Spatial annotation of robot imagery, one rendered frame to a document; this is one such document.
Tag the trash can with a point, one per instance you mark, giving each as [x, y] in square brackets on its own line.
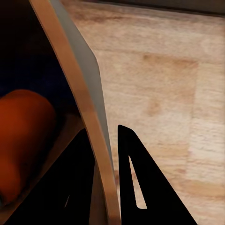
[44, 28]

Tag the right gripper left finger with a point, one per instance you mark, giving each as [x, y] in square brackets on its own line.
[63, 194]

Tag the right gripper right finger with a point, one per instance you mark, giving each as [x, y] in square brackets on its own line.
[164, 207]

